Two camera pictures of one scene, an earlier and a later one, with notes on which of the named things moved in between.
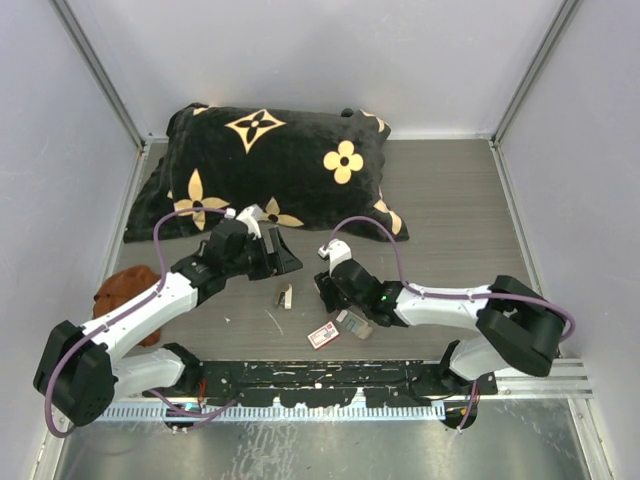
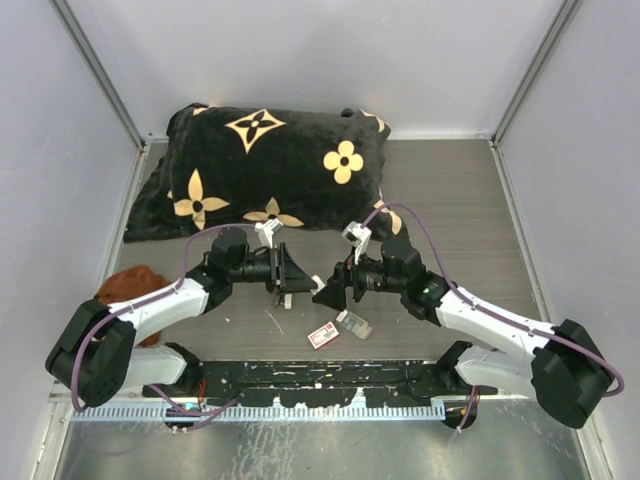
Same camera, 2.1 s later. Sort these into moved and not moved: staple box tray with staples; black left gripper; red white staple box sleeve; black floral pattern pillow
Moved: black left gripper
Not moved: black floral pattern pillow; red white staple box sleeve; staple box tray with staples
